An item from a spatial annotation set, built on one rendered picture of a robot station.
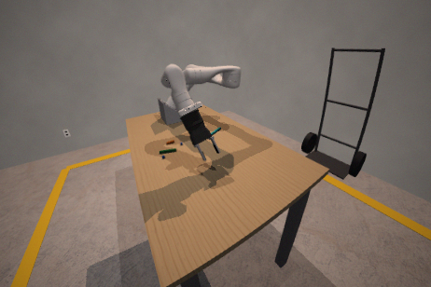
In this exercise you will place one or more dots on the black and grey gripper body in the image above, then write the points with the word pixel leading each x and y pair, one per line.
pixel 193 121

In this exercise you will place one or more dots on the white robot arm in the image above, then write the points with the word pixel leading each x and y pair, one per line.
pixel 182 82

